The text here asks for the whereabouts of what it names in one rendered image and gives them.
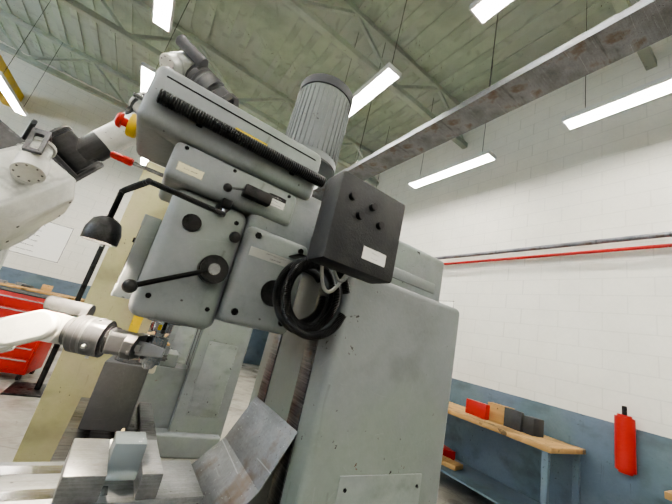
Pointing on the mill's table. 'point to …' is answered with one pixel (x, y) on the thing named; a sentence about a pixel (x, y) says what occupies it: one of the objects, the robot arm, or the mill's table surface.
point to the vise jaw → (83, 472)
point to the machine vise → (174, 486)
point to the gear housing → (205, 182)
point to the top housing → (170, 129)
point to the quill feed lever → (212, 265)
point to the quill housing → (181, 215)
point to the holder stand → (114, 395)
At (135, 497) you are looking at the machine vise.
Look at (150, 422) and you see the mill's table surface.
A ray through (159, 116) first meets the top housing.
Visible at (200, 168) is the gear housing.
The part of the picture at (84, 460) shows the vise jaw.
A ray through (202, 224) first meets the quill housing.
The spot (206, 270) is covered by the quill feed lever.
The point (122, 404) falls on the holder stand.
